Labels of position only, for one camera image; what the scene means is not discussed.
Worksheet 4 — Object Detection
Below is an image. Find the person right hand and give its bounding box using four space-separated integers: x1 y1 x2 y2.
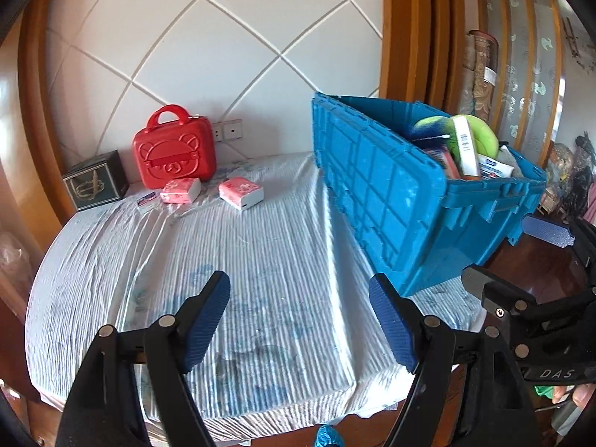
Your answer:
552 383 595 410

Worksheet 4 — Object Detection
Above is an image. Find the rolled patterned mat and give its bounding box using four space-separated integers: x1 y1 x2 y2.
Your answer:
459 30 499 122

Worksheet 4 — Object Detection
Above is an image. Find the small white blue box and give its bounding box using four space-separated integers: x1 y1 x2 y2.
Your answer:
136 192 159 209

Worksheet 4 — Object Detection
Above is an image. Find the white wet wipes pack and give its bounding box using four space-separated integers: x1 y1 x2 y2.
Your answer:
478 144 523 180

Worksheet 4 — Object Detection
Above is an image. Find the white wall socket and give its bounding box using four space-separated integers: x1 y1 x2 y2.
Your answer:
212 119 244 142

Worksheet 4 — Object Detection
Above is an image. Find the red bear suitcase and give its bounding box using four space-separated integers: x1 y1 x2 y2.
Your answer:
132 104 217 190

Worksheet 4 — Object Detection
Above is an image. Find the green plush toy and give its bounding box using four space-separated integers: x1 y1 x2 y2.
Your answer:
409 114 500 162

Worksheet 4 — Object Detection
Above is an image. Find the red white ointment box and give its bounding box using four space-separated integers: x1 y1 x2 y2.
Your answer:
424 146 461 180

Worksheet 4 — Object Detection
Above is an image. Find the white teal medicine box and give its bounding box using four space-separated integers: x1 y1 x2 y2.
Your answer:
451 115 481 180

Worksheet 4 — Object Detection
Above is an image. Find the blue plastic crate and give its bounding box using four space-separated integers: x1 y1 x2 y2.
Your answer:
311 93 546 297

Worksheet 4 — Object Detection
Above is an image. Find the striped white bed sheet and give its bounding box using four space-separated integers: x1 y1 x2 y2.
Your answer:
23 150 486 443

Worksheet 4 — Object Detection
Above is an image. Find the black coffee cup box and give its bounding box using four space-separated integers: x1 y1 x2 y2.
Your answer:
61 150 129 212

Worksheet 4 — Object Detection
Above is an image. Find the pink tissue pack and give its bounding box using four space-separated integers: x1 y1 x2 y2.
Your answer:
218 177 265 211
159 178 202 205

